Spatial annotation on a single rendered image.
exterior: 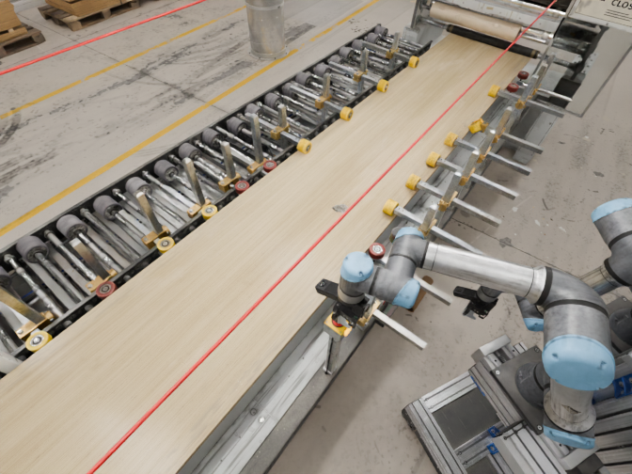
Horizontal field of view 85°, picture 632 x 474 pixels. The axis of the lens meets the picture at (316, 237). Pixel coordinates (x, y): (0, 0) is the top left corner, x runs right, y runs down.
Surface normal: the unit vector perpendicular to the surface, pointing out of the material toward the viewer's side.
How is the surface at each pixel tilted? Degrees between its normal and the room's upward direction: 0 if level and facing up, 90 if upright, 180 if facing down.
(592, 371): 83
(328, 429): 0
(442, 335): 0
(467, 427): 0
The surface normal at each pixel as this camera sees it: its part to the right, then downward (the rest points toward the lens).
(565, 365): -0.43, 0.64
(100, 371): 0.03, -0.61
